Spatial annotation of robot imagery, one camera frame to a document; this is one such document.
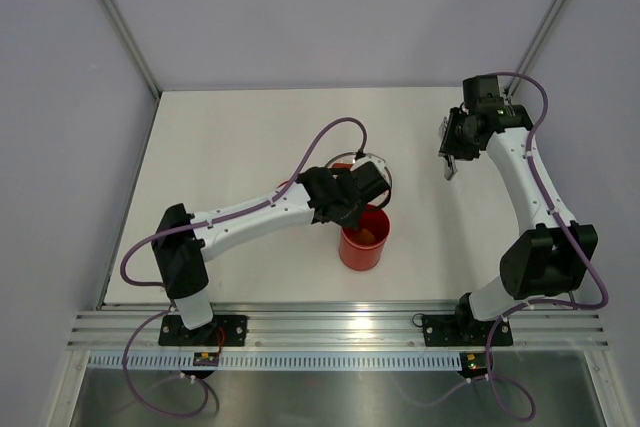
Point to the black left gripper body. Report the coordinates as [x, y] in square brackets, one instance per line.
[352, 218]

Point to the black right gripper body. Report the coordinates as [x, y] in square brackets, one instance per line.
[456, 141]

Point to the fried chicken nugget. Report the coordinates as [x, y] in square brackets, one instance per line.
[365, 237]

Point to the red cylindrical lunch box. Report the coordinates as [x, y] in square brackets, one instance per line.
[361, 249]

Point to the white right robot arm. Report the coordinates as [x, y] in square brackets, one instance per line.
[548, 258]

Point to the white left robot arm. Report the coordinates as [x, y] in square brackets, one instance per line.
[186, 242]

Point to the white printed plate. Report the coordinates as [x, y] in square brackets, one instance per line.
[358, 159]

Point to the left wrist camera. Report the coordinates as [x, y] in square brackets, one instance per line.
[368, 181]

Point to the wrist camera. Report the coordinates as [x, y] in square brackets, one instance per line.
[481, 91]
[368, 181]

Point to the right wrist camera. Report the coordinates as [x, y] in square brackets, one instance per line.
[481, 91]

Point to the right aluminium frame post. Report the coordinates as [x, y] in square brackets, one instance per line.
[541, 36]

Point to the aluminium frame post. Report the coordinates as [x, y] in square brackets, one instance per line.
[541, 36]
[128, 42]

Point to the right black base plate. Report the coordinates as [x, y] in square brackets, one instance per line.
[445, 331]

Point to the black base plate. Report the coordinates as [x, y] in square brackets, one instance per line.
[231, 330]
[445, 331]

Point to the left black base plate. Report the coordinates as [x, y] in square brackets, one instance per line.
[231, 330]

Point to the left aluminium frame post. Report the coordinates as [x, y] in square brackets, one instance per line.
[128, 42]

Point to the aluminium mounting rail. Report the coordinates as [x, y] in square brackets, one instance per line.
[345, 326]

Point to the white slotted cable duct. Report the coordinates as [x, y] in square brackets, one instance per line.
[280, 361]

